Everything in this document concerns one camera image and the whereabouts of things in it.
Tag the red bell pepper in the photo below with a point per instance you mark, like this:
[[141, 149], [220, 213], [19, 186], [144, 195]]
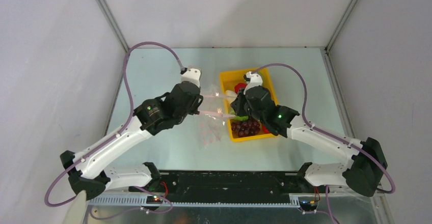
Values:
[[239, 86]]

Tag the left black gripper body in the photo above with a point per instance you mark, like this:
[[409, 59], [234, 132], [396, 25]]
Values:
[[179, 116]]

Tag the clear pink-dotted zip bag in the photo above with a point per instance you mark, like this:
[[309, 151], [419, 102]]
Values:
[[213, 118]]

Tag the purple grape bunch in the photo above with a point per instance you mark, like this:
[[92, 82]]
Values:
[[245, 128]]

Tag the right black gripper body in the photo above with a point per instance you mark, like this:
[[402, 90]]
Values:
[[241, 104]]

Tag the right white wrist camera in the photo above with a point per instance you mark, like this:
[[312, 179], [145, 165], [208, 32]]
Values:
[[253, 80]]

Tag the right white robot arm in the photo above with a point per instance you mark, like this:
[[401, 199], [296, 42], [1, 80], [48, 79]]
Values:
[[360, 164]]

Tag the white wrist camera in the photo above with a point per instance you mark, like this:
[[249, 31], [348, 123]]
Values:
[[192, 75], [253, 80]]

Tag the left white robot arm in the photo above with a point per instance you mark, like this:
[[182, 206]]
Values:
[[90, 169]]

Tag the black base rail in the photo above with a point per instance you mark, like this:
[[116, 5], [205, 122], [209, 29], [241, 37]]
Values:
[[230, 187]]

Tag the green leafy vegetable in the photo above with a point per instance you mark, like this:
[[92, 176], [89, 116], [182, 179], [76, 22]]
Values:
[[241, 118]]

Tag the yellow plastic tray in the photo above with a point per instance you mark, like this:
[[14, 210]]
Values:
[[228, 81]]

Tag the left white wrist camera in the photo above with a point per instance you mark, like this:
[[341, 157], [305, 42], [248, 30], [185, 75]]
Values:
[[192, 75]]

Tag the white radish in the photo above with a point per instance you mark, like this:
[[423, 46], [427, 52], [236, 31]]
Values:
[[230, 96]]

